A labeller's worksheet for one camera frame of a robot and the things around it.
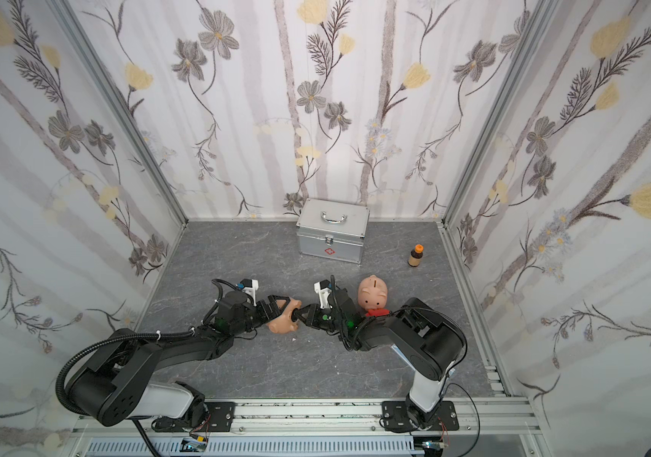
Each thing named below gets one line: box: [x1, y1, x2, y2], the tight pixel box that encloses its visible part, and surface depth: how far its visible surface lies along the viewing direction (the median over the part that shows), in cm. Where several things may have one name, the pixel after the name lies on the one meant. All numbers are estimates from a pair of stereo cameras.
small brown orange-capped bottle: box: [407, 243, 425, 268], surface depth 103 cm
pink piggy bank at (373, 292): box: [357, 274, 389, 311], surface depth 90 cm
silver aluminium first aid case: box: [295, 198, 370, 265], surface depth 103 cm
